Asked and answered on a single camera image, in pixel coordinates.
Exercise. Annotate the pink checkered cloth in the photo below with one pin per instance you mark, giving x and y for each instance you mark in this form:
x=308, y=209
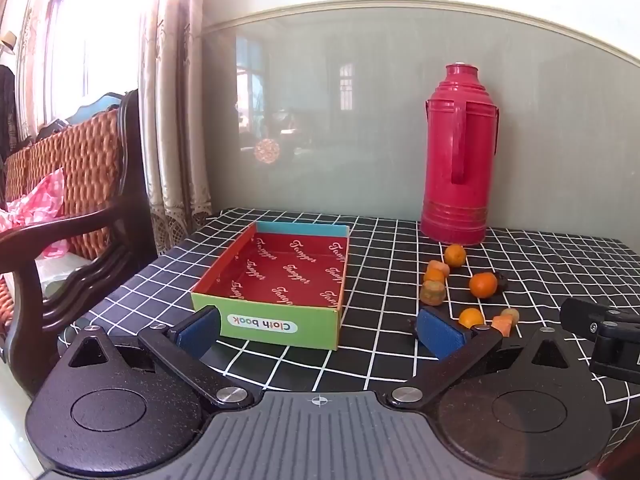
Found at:
x=35, y=205

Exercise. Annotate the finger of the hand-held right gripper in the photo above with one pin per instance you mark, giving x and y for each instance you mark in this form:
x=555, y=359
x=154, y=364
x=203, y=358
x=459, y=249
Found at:
x=580, y=312

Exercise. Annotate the straw hat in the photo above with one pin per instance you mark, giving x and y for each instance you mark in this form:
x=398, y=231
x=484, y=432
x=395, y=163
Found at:
x=7, y=42

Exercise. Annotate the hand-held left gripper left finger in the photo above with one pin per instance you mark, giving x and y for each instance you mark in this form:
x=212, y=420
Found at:
x=197, y=335

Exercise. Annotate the carrot piece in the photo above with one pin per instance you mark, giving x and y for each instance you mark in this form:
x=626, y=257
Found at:
x=434, y=275
x=440, y=266
x=501, y=325

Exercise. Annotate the black white checked tablecloth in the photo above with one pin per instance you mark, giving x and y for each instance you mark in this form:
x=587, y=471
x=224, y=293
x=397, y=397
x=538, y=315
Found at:
x=380, y=280

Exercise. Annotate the colourful cardboard box red inside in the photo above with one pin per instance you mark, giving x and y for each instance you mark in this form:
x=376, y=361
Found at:
x=290, y=270

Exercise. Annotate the dark wooden sofa woven cushion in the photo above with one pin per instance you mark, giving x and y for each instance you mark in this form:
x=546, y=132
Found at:
x=85, y=160

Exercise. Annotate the red thermos flask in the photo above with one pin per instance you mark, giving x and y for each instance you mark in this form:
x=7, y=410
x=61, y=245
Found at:
x=457, y=160

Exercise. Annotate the orange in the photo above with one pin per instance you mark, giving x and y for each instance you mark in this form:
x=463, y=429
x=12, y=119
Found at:
x=483, y=284
x=471, y=318
x=455, y=255

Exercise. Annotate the beige lace curtain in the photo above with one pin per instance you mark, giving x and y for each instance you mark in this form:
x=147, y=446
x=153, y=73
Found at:
x=175, y=110

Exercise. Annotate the white plastic sheet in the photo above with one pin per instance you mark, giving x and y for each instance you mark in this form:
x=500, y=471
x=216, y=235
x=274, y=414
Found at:
x=55, y=275

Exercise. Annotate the small pale green piece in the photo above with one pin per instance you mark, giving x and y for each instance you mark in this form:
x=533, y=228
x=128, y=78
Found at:
x=510, y=314

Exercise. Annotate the dark dried fruit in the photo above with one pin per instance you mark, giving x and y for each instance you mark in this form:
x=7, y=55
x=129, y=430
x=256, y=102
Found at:
x=501, y=280

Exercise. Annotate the brownish green round fruit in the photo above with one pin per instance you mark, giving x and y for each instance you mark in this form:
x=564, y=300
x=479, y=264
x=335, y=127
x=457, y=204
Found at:
x=432, y=293

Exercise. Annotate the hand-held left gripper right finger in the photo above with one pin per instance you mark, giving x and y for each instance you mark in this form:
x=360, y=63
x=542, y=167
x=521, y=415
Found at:
x=442, y=335

